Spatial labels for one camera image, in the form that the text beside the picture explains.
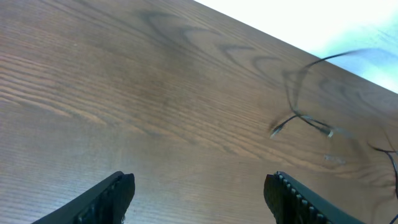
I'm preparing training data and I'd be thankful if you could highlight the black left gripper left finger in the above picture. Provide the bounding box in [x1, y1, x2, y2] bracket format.
[34, 171, 136, 224]

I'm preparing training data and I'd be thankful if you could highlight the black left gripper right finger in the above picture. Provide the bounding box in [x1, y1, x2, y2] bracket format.
[264, 171, 362, 224]

